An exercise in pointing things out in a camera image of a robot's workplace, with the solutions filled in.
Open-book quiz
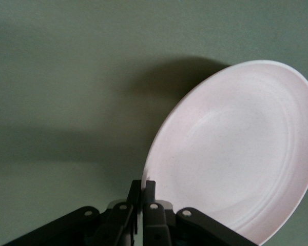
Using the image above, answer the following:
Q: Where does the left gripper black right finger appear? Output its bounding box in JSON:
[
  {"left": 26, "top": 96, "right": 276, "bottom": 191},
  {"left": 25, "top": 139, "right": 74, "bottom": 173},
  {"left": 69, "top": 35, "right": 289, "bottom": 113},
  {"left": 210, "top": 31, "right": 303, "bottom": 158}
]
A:
[{"left": 142, "top": 180, "right": 258, "bottom": 246}]

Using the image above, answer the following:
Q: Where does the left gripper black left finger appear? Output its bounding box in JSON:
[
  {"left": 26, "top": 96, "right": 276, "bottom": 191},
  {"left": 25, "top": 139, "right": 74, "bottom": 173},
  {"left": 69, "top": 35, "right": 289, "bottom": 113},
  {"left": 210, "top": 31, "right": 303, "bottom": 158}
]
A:
[{"left": 2, "top": 179, "right": 142, "bottom": 246}]

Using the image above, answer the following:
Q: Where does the pink plate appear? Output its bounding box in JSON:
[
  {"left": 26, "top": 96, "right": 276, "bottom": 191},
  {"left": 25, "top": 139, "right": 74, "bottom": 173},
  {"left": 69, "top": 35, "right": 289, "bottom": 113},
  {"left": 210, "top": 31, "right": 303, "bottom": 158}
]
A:
[{"left": 141, "top": 59, "right": 308, "bottom": 246}]

